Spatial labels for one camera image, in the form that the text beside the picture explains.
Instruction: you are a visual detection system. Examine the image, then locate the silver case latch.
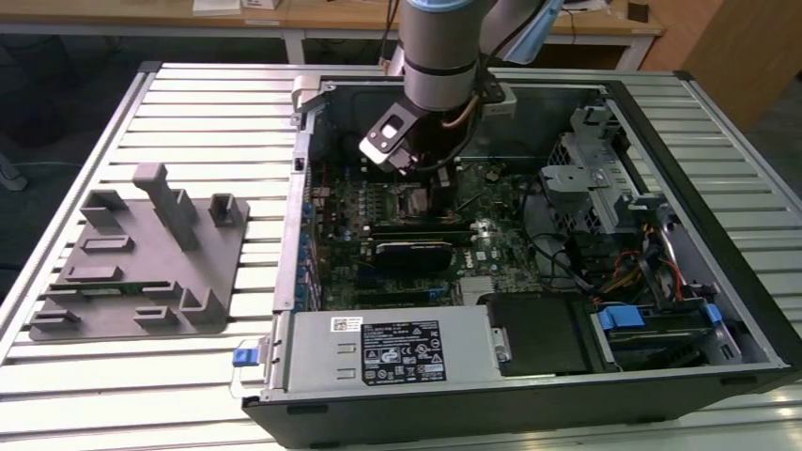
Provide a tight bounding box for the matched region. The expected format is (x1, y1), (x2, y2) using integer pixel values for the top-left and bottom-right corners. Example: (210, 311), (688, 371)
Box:
(291, 74), (327, 128)

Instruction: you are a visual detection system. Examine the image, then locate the black expansion slot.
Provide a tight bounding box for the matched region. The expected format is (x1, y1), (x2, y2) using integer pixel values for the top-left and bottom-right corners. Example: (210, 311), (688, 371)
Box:
(355, 289), (437, 305)

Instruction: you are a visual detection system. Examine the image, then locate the wooden desk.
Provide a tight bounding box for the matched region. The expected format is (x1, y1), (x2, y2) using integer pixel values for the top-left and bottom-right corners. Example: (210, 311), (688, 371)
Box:
(0, 0), (667, 71)

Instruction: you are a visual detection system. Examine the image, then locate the black graphics card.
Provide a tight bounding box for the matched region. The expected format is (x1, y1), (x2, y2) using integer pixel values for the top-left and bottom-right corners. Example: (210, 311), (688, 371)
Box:
(372, 240), (452, 278)

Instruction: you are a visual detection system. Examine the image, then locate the green motherboard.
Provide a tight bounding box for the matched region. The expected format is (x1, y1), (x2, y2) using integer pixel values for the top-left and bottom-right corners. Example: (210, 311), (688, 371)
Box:
(305, 157), (545, 312)

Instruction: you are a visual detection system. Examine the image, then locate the black PC case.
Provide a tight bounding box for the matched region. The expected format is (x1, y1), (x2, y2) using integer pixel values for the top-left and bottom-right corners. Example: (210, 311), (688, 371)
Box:
(240, 74), (802, 450)

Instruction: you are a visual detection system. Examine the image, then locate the silver power supply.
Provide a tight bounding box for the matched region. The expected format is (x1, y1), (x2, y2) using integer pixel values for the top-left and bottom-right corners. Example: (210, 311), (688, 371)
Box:
(269, 307), (509, 392)

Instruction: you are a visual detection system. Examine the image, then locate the wooden cabinet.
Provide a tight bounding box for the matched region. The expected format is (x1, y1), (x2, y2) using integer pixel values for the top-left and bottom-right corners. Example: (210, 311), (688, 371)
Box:
(637, 0), (802, 135)

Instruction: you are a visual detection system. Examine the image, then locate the grey stand foot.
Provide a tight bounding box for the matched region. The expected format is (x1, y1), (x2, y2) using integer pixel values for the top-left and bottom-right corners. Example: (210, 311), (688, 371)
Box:
(0, 154), (30, 192)

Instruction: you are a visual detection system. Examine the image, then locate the small silver heat sink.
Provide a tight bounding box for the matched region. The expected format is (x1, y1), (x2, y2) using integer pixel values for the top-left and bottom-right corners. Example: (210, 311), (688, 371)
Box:
(460, 276), (496, 304)

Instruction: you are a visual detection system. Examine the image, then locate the white black-faced wrist camera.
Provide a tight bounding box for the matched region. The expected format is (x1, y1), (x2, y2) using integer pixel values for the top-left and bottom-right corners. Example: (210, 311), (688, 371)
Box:
(357, 101), (420, 176)

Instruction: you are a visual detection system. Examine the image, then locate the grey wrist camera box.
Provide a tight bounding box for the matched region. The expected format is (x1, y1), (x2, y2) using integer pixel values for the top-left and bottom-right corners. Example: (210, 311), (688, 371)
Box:
(475, 84), (516, 118)

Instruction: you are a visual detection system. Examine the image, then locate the yellow wire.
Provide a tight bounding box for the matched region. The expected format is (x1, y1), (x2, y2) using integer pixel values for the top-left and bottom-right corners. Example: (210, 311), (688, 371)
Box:
(599, 275), (647, 293)

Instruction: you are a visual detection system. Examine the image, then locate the hard disk in blue carrier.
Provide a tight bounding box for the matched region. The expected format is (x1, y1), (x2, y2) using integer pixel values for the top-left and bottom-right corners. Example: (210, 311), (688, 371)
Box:
(591, 303), (726, 372)

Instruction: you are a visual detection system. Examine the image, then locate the red wire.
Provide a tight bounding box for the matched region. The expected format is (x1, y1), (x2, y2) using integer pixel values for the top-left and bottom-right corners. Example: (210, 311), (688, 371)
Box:
(664, 258), (688, 302)

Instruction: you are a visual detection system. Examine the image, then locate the green RAM stick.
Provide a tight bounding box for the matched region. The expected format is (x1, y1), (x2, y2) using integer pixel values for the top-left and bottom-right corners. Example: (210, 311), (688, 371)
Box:
(48, 279), (172, 290)

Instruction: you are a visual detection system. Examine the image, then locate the grey parts rack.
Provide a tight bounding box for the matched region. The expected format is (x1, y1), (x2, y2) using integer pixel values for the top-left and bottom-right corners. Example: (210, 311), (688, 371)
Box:
(28, 163), (252, 343)

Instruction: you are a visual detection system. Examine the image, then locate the metal disk bay cage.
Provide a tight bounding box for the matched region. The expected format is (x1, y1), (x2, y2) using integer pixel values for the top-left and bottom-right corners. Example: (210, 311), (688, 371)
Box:
(537, 105), (637, 236)

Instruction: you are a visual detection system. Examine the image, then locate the CPU socket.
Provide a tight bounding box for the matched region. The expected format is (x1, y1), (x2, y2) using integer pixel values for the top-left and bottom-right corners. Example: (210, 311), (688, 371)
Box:
(392, 182), (463, 222)

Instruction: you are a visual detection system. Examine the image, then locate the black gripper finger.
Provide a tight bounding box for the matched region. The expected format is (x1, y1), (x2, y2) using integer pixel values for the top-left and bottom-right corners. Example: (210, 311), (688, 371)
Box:
(424, 163), (447, 203)
(437, 178), (465, 215)

